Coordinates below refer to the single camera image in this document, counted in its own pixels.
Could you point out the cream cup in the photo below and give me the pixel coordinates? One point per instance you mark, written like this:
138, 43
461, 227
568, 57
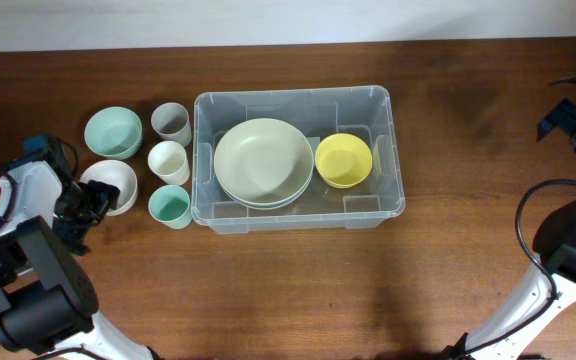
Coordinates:
168, 161

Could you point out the green cup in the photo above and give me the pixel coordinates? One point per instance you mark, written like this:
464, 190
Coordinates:
170, 205

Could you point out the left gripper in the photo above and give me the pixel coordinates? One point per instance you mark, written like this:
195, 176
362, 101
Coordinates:
75, 233

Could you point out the grey cup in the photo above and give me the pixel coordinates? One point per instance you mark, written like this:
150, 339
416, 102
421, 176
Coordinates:
171, 121

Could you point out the green bowl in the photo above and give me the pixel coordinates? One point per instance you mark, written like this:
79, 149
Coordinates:
115, 133

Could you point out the beige bowl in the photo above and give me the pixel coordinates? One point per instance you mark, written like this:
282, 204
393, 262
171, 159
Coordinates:
263, 160
270, 206

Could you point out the white bowl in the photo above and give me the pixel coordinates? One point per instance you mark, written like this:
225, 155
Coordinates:
118, 174

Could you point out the clear plastic storage container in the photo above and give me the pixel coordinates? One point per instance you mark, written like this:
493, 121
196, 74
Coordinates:
363, 111

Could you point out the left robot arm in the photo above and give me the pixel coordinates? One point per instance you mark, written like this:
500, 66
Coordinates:
48, 304

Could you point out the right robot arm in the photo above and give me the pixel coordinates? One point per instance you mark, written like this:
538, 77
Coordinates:
549, 285

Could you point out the yellow bowl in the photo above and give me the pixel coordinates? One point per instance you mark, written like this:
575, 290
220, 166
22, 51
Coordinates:
343, 160

